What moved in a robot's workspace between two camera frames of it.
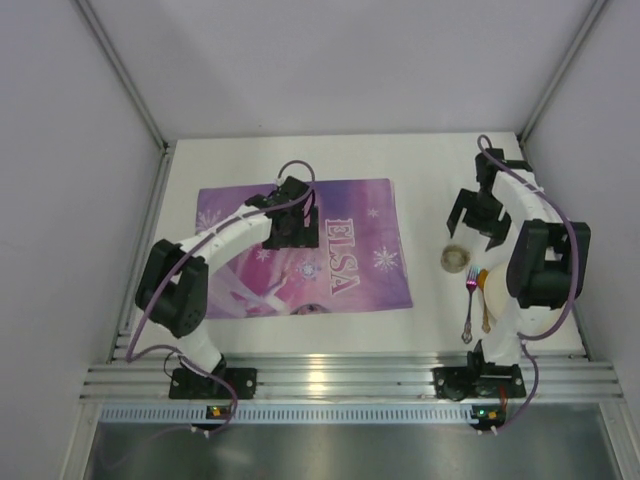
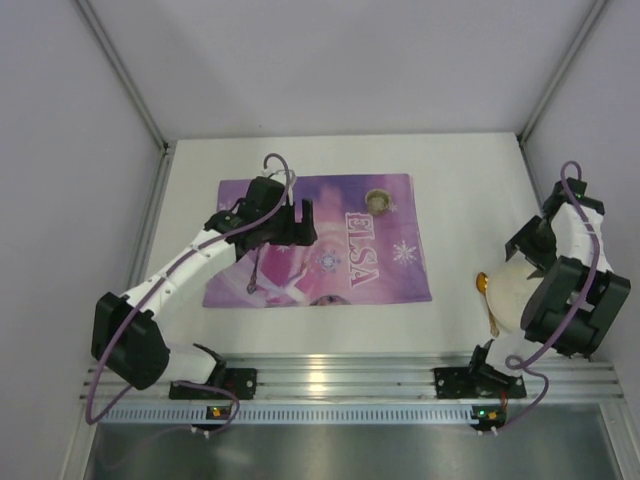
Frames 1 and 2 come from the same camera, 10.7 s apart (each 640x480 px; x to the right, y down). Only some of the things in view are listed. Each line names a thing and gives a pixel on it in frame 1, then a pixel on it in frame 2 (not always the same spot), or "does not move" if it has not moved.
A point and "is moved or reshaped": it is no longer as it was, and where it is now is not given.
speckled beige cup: (455, 259) to (378, 201)
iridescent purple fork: (471, 283) to (252, 285)
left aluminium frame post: (161, 183) does not move
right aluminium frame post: (562, 69) does not move
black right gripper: (480, 213) to (523, 245)
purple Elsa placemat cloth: (360, 262) is moved or reshaped
